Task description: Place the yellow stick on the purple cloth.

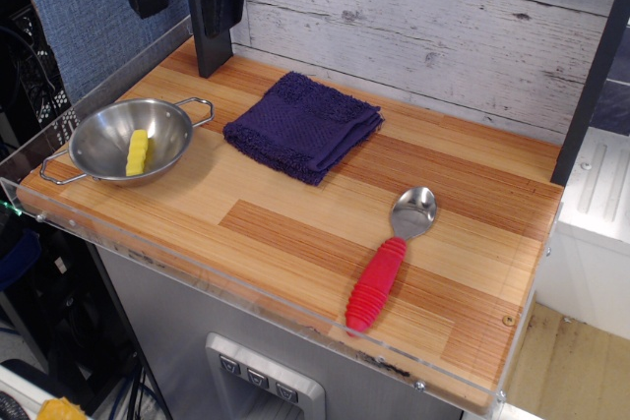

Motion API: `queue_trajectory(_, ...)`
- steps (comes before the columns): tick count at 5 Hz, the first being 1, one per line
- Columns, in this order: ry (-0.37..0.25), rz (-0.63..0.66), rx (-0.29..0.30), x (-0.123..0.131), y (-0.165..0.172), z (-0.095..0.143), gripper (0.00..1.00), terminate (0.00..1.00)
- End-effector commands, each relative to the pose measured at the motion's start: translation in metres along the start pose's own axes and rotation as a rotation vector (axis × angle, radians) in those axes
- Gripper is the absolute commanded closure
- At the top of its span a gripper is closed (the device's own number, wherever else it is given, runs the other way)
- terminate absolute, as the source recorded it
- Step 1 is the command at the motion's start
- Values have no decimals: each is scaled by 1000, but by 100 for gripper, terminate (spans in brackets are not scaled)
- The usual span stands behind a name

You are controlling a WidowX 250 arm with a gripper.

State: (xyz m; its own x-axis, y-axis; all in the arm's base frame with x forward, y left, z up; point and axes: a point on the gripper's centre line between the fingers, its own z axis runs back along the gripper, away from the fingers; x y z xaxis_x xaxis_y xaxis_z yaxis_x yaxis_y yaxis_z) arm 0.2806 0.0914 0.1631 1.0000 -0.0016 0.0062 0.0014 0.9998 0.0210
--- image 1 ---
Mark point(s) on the steel bowl with wire handles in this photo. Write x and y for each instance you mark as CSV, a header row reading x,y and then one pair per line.
x,y
99,147

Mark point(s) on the yellow ridged stick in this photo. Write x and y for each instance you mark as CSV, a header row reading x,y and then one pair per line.
x,y
137,153

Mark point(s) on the folded purple cloth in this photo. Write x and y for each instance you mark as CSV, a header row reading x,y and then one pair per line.
x,y
303,128

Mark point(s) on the clear acrylic table guard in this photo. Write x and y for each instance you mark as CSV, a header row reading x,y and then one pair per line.
x,y
291,254

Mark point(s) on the grey cabinet with button panel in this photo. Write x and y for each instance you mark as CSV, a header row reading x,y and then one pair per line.
x,y
172,321

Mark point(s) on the yellow object at bottom edge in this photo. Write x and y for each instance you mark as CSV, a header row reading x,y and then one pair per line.
x,y
60,409

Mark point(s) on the white ribbed box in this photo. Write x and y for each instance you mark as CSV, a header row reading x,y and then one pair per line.
x,y
584,271

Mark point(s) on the dark grey left post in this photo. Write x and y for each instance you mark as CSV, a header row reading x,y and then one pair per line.
x,y
213,52

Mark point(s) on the dark grey post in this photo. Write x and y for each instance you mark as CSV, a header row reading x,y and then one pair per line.
x,y
609,42
213,52

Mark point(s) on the black crate with cables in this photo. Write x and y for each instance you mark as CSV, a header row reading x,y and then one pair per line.
x,y
32,91

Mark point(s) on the spoon with red ribbed handle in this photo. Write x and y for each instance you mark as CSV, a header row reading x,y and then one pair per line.
x,y
411,216

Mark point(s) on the dark grey right post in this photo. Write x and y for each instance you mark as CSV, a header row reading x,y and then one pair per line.
x,y
609,42

